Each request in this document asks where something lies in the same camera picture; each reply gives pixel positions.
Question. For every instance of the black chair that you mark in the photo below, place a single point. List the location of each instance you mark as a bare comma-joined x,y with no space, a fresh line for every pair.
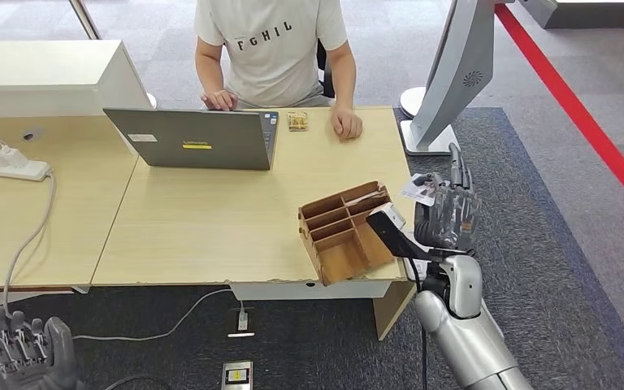
325,75

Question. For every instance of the large round white base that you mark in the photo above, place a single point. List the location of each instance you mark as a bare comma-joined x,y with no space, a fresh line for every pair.
411,101

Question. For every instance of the person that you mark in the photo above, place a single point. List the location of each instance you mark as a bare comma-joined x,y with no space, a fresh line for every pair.
274,59

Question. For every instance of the person's left forearm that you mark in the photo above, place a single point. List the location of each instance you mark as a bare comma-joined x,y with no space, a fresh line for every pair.
344,81

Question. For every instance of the grey laptop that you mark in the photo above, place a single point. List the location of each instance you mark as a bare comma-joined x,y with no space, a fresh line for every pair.
199,141

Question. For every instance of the white room key card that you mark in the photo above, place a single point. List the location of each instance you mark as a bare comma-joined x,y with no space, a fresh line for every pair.
368,195

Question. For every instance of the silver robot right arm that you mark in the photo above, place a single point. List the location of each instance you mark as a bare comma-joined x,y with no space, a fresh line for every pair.
468,344

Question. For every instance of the wooden desk leg panel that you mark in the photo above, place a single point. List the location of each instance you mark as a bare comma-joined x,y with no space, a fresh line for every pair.
390,312

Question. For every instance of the grey kiosk stand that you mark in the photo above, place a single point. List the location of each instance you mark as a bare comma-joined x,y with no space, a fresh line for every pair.
452,72

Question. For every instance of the slanted metal pole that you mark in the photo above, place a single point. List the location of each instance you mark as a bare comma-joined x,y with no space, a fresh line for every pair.
83,19

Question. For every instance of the small round white base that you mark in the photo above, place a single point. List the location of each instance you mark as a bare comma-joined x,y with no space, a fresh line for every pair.
151,100

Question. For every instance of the brown wooden organizer tray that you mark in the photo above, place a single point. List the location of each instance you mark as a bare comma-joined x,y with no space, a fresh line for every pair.
339,253

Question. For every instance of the person's right hand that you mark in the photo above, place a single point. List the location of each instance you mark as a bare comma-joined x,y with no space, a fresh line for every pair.
220,100

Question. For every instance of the silver floor socket box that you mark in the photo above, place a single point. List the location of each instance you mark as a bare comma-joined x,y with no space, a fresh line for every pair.
236,375

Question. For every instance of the person's left hand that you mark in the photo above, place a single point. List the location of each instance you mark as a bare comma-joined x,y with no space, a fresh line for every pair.
347,123

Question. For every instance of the white ID card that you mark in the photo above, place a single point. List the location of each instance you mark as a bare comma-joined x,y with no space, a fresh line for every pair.
417,191

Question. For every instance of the white floor plug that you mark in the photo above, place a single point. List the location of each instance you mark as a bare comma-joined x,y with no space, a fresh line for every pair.
242,320

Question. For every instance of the white under-desk drawer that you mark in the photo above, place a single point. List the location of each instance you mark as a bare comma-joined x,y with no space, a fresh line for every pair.
301,290

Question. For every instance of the white power strip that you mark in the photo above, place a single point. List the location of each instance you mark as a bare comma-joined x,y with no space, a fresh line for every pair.
5,165

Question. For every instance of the person's right forearm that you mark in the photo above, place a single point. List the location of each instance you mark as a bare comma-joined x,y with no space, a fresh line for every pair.
208,72

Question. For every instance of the grey platform base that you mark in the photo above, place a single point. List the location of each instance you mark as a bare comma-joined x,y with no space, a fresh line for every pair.
592,13

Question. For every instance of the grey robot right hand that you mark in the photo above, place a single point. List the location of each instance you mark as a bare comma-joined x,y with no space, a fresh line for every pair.
449,215

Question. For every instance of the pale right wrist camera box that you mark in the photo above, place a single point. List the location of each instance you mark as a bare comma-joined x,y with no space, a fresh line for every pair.
394,216

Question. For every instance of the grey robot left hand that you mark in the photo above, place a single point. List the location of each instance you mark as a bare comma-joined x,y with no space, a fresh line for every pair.
26,355

